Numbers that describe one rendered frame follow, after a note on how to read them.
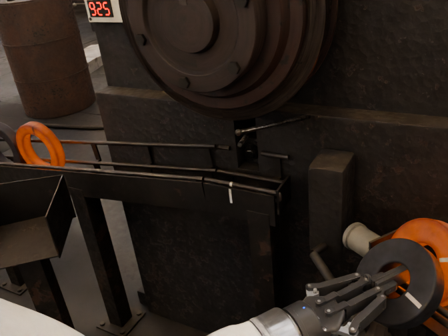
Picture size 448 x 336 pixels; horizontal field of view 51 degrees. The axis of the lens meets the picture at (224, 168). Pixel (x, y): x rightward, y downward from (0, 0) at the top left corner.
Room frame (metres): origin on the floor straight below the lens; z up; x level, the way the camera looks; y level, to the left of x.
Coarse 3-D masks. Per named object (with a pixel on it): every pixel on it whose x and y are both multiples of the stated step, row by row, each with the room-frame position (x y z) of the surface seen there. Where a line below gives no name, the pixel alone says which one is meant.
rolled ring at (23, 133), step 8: (24, 128) 1.38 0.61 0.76; (32, 128) 1.36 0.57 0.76; (40, 128) 1.36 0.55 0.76; (48, 128) 1.37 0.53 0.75; (16, 136) 1.41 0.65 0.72; (24, 136) 1.39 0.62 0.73; (40, 136) 1.35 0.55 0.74; (48, 136) 1.34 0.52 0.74; (24, 144) 1.40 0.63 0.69; (48, 144) 1.33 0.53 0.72; (56, 144) 1.34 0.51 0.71; (24, 152) 1.40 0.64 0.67; (32, 152) 1.42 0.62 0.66; (56, 152) 1.32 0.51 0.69; (32, 160) 1.40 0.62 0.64; (40, 160) 1.41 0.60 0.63; (56, 160) 1.32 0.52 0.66; (64, 160) 1.34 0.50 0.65
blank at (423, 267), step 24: (408, 240) 0.64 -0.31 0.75; (360, 264) 0.66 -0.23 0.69; (384, 264) 0.63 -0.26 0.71; (408, 264) 0.60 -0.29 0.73; (432, 264) 0.58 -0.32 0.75; (408, 288) 0.57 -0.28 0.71; (432, 288) 0.55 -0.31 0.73; (384, 312) 0.56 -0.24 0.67; (408, 312) 0.54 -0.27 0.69; (432, 312) 0.53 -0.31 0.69
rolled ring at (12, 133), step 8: (0, 128) 1.45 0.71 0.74; (8, 128) 1.46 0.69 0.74; (0, 136) 1.45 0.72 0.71; (8, 136) 1.43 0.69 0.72; (8, 144) 1.43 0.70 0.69; (16, 144) 1.42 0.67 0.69; (0, 152) 1.51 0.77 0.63; (16, 152) 1.42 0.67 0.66; (0, 160) 1.49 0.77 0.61; (8, 160) 1.50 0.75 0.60; (16, 160) 1.43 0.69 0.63; (24, 160) 1.43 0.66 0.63
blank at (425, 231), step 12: (408, 228) 0.68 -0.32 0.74; (420, 228) 0.66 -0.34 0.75; (432, 228) 0.65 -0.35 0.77; (444, 228) 0.63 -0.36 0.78; (420, 240) 0.65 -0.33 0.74; (432, 240) 0.63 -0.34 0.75; (444, 240) 0.62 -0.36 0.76; (444, 252) 0.60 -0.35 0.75; (444, 264) 0.59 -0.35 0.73; (444, 276) 0.58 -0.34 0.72; (444, 288) 0.57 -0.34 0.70; (444, 300) 0.56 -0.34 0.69
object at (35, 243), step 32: (0, 192) 1.10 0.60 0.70; (32, 192) 1.10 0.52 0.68; (64, 192) 1.07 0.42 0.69; (0, 224) 1.09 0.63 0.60; (32, 224) 1.07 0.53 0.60; (64, 224) 1.00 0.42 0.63; (0, 256) 0.95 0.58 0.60; (32, 256) 0.92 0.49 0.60; (32, 288) 0.97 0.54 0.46; (64, 320) 0.98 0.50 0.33
